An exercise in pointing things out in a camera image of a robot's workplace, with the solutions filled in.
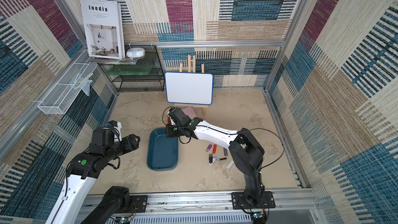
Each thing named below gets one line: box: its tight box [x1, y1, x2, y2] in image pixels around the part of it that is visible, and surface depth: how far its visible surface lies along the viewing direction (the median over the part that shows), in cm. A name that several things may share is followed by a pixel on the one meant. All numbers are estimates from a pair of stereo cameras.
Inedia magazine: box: [80, 0, 126, 60], surface depth 79 cm
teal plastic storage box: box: [146, 127, 179, 172], surface depth 89 cm
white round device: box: [126, 47, 146, 59], surface depth 89 cm
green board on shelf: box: [104, 64, 154, 76], surface depth 101 cm
